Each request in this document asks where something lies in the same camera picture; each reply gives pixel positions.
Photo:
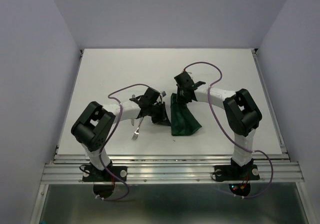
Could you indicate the silver table knife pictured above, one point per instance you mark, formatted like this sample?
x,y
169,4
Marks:
x,y
132,115

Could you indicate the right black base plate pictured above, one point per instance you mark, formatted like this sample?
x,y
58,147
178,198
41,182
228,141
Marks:
x,y
236,173

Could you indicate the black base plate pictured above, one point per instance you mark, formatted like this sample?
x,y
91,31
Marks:
x,y
236,173
91,174

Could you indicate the dark green cloth napkin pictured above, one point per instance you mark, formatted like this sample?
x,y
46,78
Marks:
x,y
183,123

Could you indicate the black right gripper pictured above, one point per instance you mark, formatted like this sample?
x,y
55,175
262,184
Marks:
x,y
180,99

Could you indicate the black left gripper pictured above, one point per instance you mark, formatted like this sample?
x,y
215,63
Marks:
x,y
162,120

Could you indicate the silver fork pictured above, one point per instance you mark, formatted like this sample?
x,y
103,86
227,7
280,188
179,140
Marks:
x,y
136,133

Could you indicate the aluminium frame rail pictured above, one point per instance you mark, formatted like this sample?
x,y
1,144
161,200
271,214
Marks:
x,y
170,189

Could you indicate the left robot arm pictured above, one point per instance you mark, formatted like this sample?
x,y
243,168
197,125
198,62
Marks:
x,y
92,128

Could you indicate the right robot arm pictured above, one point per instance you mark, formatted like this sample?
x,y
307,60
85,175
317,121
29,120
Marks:
x,y
242,113

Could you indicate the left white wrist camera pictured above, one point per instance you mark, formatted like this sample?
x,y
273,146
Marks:
x,y
163,93

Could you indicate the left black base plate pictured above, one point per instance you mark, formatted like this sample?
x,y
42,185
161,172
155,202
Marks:
x,y
91,174

